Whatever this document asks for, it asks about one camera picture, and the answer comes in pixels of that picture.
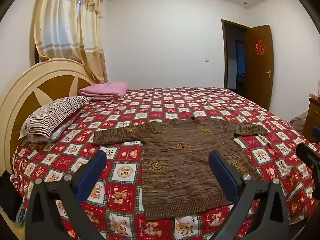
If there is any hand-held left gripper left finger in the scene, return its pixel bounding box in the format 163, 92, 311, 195
25, 150, 108, 240

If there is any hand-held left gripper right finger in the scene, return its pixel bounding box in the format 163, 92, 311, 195
209, 150, 291, 240

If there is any brown knitted sweater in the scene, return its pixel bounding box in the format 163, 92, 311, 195
92, 116, 268, 221

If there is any wooden cabinet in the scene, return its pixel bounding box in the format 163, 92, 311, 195
302, 97, 320, 144

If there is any grey brown cloth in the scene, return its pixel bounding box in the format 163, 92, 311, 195
290, 112, 307, 131

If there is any red checked printed bed sheet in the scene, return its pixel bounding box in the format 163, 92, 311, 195
10, 87, 320, 240

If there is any striped pillow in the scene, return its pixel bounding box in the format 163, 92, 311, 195
20, 96, 93, 140

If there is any dark cloth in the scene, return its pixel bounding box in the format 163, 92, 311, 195
0, 171, 27, 222

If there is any pink folded blanket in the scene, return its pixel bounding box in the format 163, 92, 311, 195
78, 82, 129, 102

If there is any brown wooden door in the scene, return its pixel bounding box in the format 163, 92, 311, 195
243, 25, 273, 111

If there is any red paper door decoration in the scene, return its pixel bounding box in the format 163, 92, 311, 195
255, 39, 266, 55

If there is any cream and brown bed headboard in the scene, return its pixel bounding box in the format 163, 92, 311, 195
0, 58, 97, 174

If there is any beige patterned curtain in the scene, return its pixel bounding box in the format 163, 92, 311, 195
33, 0, 108, 83

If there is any dark wooden door frame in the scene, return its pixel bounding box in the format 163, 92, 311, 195
221, 19, 248, 91

